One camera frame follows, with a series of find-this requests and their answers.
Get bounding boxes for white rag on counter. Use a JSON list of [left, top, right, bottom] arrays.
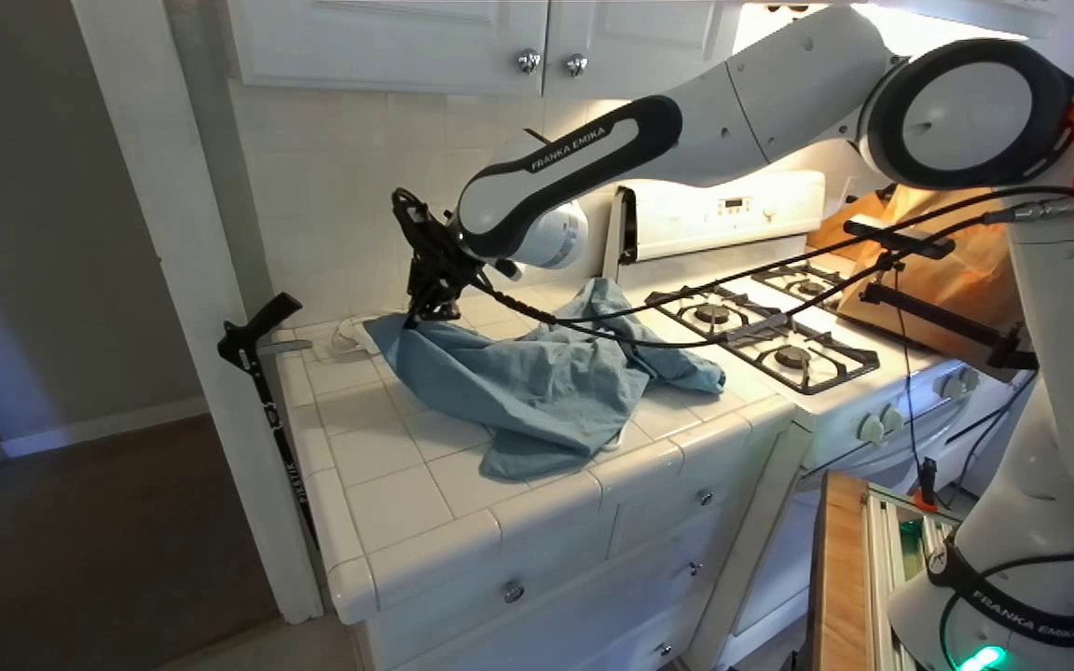
[[319, 316, 379, 365]]

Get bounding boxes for white lower drawer cabinet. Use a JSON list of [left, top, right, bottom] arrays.
[[362, 421, 813, 671]]

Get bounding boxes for wooden cutting board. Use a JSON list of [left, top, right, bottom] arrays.
[[805, 181, 1046, 370]]

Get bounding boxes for white gas stove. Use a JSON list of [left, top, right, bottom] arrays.
[[614, 169, 1038, 500]]

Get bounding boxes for black camera mount bars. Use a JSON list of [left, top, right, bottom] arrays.
[[843, 211, 1042, 371]]

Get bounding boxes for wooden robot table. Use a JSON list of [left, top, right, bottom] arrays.
[[808, 468, 941, 671]]

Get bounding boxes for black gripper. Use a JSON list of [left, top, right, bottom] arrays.
[[388, 181, 488, 333]]

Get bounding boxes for black white flat panel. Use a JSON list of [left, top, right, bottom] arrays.
[[607, 181, 643, 288]]

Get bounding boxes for blue cloth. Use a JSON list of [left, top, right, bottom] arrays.
[[362, 274, 730, 483]]

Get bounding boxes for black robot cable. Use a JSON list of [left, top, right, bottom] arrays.
[[466, 181, 1074, 351]]

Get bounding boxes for black folded tripod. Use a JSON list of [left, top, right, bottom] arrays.
[[212, 292, 325, 551]]

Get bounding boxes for white upper kitchen cabinet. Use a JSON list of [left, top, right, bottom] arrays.
[[220, 0, 737, 103]]

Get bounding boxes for black stove burner grate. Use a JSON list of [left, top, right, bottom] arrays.
[[643, 283, 883, 397], [749, 258, 854, 313]]

